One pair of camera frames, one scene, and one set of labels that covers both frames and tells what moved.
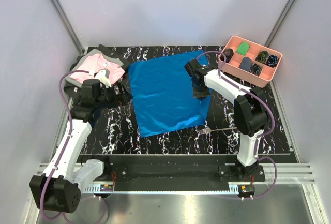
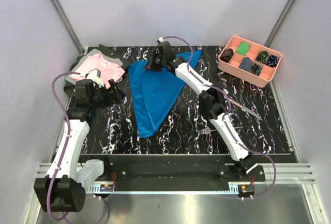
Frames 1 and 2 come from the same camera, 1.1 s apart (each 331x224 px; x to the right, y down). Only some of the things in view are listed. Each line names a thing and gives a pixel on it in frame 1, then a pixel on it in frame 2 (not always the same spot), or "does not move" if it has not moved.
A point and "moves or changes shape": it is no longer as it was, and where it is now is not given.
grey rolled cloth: [245, 63] does not move
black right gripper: [200, 95] -> [150, 65]
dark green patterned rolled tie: [255, 69] does not move
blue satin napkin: [163, 91] moves or changes shape
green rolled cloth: [242, 48] does not move
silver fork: [207, 131] does not move
